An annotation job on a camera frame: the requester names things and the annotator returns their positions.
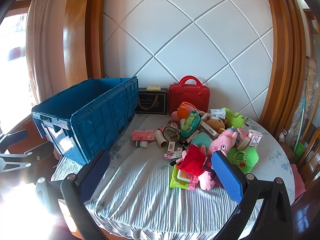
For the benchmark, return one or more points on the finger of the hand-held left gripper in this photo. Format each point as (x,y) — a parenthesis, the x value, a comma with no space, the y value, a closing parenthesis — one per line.
(12,163)
(15,136)

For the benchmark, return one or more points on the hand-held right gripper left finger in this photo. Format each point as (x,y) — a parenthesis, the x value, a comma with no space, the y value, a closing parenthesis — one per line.
(95,172)

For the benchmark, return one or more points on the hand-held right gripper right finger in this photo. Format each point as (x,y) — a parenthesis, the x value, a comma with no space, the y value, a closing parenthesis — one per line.
(227,177)

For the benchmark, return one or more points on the maroon knit sock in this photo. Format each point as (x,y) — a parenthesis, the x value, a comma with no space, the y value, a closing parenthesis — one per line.
(208,166)

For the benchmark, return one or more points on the blue plastic crate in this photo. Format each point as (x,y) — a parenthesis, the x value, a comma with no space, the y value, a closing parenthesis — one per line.
(100,120)

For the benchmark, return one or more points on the pink pig plush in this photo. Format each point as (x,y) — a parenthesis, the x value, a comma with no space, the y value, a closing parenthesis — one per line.
(222,141)

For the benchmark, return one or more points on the teal plush toy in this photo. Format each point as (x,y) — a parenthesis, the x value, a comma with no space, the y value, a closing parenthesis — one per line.
(202,140)

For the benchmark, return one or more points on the green and pink wipes packet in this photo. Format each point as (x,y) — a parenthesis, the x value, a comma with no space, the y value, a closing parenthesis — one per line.
(180,180)

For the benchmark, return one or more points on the long white and red box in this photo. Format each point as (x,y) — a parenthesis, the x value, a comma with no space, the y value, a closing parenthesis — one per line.
(207,129)

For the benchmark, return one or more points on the small white bottle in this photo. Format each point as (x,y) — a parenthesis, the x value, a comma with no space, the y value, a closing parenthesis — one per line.
(141,144)

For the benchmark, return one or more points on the brown teddy bear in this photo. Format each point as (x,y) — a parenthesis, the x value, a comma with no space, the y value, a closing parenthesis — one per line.
(216,123)

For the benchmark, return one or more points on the long pink and white box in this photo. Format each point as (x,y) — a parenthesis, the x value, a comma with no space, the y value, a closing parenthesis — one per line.
(172,155)

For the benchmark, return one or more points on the small pink tissue pack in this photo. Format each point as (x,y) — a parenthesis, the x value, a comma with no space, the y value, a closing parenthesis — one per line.
(142,135)

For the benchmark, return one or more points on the green frog plush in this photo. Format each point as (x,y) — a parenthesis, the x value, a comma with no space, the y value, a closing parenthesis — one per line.
(236,117)

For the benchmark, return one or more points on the white barcode box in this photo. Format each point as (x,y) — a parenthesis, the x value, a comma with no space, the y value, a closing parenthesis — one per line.
(171,145)

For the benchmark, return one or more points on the white tissue packet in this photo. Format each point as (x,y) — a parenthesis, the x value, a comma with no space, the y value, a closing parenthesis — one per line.
(218,112)

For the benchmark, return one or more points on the brown tape roll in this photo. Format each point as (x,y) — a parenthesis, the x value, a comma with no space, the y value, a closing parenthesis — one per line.
(178,133)

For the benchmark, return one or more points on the green wet wipes pack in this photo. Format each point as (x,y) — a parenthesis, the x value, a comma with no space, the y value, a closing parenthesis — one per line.
(190,122)

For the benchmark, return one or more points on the pink cushion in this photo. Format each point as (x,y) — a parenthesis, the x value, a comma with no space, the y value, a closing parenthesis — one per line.
(298,181)

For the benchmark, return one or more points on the small paper tube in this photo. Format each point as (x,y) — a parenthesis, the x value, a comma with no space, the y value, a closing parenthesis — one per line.
(161,138)

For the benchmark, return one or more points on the orange and pink plush toy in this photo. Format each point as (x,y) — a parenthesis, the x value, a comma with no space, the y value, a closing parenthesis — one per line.
(185,108)

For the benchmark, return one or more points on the wooden chair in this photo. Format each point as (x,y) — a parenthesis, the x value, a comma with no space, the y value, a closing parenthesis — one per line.
(311,155)

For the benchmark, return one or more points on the red handbag case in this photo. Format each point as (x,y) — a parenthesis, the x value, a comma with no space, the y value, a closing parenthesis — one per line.
(190,97)

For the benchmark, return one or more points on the black gift box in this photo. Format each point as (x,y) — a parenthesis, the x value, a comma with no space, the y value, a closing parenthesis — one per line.
(150,102)

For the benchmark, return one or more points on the teal pole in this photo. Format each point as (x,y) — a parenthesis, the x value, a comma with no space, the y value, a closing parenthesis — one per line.
(302,120)

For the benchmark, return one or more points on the beige curtain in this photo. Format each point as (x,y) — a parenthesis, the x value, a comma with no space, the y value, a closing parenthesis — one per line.
(40,42)

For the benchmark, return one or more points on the yellow sticky note pad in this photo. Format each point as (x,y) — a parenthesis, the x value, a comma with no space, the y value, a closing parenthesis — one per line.
(153,88)

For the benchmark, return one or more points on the patterned fabric hanging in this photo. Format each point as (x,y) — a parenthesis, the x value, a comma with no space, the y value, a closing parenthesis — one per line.
(308,92)

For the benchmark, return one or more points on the wooden door frame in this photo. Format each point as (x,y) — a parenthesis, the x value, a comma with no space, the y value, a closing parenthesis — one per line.
(82,30)
(282,55)

